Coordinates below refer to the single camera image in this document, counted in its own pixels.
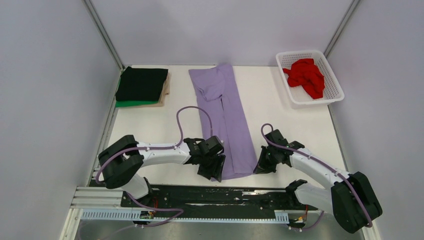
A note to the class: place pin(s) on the white slotted cable duct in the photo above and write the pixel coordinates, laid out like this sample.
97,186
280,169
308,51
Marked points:
143,216

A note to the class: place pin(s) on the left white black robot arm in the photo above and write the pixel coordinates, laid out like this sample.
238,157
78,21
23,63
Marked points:
120,162

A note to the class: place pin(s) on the purple t shirt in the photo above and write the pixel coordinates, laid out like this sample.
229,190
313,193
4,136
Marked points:
217,93

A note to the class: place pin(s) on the folded green t shirt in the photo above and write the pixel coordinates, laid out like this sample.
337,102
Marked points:
134,103

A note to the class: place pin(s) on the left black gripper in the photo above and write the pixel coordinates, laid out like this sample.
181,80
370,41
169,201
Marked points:
216,171

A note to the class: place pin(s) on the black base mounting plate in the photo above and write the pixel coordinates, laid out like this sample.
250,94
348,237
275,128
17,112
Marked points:
219,201

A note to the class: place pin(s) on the red t shirt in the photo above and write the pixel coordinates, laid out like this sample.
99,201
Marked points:
306,74

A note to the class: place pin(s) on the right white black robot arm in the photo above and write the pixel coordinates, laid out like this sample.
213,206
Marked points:
349,197

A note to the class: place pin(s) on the white plastic basket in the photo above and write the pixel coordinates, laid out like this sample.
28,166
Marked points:
298,98

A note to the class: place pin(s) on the folded beige t shirt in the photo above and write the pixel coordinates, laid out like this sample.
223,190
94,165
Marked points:
165,92

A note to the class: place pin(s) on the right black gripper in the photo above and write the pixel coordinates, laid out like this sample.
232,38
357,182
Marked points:
261,167

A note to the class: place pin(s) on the folded black t shirt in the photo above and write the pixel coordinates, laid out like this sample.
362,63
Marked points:
141,84

